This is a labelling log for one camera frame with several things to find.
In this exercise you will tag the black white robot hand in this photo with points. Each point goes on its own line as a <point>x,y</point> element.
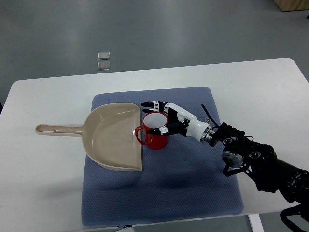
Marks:
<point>180,121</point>

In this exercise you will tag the red cup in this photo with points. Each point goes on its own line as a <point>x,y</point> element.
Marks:
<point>148,133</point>

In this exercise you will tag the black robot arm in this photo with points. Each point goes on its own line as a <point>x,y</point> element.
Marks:
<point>241,154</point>

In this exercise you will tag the beige plastic dustpan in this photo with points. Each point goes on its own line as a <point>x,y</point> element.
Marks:
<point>108,136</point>

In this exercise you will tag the blue textured mat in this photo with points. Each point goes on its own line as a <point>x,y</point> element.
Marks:
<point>184,180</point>

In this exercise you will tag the lower metal floor plate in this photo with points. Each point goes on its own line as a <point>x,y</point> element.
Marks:
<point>103,65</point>

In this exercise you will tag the metal floor plate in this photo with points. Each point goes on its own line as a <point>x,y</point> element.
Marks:
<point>103,55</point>
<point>103,65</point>

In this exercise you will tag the upper metal floor plate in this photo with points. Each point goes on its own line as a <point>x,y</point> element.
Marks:
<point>103,55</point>

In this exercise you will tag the white table leg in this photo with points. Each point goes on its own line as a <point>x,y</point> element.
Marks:
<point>255,222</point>

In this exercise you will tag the wooden box corner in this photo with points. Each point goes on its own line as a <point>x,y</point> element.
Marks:
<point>292,5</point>

